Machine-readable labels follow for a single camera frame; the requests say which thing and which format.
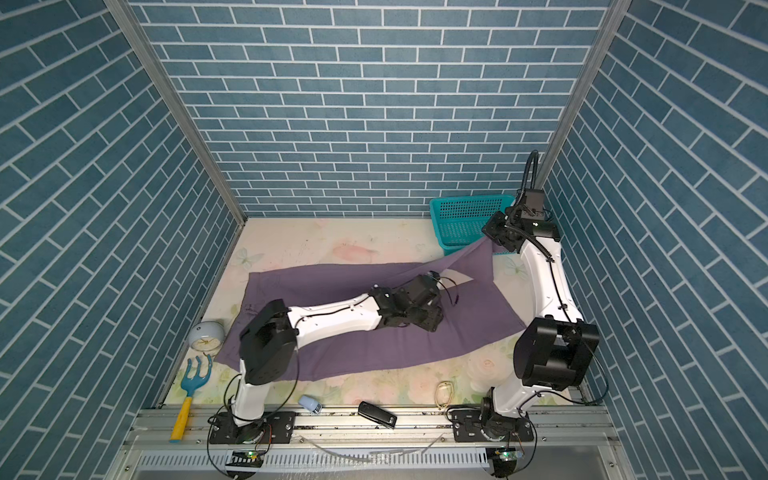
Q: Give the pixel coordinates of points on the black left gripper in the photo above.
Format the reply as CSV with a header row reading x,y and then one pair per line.
x,y
435,317

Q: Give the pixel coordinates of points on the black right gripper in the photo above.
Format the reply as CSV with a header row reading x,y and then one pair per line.
x,y
491,229

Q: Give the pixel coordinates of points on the purple trousers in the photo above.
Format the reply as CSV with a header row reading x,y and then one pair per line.
x,y
353,337

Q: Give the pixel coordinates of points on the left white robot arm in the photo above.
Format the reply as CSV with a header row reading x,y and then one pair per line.
x,y
272,338

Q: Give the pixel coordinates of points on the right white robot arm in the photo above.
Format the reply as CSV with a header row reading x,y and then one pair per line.
x,y
556,349

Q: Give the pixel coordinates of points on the teal perforated plastic basket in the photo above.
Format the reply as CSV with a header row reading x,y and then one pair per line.
x,y
458,221

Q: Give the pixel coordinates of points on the black remote control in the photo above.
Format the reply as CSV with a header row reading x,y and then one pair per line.
x,y
377,415

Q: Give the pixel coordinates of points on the small light blue object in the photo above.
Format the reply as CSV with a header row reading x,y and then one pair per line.
x,y
311,404

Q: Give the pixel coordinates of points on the grey round dome object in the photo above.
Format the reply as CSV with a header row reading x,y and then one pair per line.
x,y
206,336

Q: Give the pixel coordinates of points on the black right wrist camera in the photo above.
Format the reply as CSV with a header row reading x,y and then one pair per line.
x,y
533,205

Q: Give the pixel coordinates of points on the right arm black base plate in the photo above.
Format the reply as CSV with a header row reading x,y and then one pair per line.
x,y
471,425

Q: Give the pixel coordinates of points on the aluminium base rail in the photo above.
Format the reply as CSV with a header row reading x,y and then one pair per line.
x,y
416,426

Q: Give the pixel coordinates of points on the white slotted cable duct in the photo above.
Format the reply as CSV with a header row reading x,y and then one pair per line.
x,y
313,460

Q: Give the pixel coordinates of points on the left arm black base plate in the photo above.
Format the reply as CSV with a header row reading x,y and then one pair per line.
x,y
274,429

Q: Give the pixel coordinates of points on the yellow handled blue tool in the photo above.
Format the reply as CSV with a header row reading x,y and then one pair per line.
x,y
197,373

